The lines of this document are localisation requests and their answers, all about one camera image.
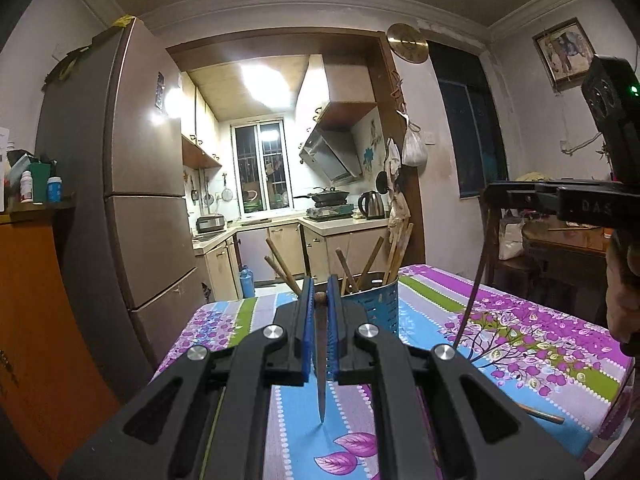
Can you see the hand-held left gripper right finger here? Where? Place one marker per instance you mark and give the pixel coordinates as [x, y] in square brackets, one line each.
[334, 330]

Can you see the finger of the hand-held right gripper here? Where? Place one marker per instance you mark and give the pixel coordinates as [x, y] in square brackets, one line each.
[520, 196]

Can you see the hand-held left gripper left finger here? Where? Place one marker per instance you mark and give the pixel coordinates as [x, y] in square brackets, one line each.
[308, 330]

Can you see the teal perforated chopstick holder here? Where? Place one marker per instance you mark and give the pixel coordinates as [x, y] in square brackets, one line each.
[377, 305]

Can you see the slender wooden chopstick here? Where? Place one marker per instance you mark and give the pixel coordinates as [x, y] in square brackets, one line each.
[469, 285]
[321, 390]
[542, 414]

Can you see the bunch of wooden chopsticks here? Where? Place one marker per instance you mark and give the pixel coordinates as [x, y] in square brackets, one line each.
[372, 260]

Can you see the person's right hand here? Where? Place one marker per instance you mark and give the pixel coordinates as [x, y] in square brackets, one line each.
[625, 305]

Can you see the white paper bag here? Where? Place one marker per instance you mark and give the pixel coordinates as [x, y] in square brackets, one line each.
[511, 239]

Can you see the dark wooden chair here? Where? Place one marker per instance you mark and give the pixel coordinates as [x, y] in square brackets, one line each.
[505, 270]

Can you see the blue water bottle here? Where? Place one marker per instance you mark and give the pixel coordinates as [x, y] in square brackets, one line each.
[247, 284]

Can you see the kitchen base cabinets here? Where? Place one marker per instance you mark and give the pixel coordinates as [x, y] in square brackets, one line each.
[285, 250]

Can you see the dark wooden side table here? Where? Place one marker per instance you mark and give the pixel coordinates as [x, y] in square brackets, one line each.
[570, 265]

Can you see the dark curtained window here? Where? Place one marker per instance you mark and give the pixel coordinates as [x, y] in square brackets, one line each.
[470, 125]

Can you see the hanging white plastic bag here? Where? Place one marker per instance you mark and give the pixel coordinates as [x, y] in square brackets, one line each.
[414, 149]

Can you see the gas stove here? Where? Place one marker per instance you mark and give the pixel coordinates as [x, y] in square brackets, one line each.
[327, 211]

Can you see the hanging beige cloth bag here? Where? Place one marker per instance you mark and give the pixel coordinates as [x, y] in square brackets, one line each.
[398, 220]

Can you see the steel electric kettle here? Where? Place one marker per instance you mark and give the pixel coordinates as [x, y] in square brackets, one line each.
[372, 206]

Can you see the black wok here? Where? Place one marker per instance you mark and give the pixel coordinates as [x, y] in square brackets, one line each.
[327, 195]

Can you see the hanging black pan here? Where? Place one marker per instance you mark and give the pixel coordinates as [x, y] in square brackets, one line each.
[382, 184]

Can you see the floral striped tablecloth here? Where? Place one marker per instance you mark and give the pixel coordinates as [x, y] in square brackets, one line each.
[525, 350]

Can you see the barred kitchen window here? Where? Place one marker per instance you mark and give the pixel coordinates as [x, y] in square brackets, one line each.
[261, 165]

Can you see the steel range hood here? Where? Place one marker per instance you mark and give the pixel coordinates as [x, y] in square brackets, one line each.
[330, 155]

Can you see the grey refrigerator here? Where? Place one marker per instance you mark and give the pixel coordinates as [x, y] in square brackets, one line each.
[140, 160]

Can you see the square ceiling light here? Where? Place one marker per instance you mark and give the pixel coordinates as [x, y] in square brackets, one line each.
[272, 82]

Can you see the orange wooden cabinet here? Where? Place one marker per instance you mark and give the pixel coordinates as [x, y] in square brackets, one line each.
[45, 335]

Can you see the fridge magnet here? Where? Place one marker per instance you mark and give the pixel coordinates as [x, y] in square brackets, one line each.
[160, 91]

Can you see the green container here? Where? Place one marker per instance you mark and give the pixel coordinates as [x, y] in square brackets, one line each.
[39, 177]

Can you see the white plastic bottle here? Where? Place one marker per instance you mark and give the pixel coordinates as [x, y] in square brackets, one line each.
[26, 189]

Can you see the cardboard box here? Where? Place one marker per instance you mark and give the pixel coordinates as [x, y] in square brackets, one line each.
[17, 170]

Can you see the clutter atop refrigerator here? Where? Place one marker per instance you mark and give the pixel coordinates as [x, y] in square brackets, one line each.
[65, 67]

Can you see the framed wall picture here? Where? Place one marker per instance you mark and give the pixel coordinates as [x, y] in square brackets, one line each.
[564, 52]

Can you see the white light switch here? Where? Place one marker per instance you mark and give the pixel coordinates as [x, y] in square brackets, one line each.
[428, 137]

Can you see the flower wall sticker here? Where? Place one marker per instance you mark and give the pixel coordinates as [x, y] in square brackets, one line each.
[372, 147]

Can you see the round brass wall clock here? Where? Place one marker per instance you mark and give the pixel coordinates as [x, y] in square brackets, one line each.
[407, 43]

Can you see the wall cabinet above hood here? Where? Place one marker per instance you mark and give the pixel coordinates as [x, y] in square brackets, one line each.
[340, 90]

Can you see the beige wall cabinets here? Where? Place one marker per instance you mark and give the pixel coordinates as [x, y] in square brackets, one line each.
[200, 130]

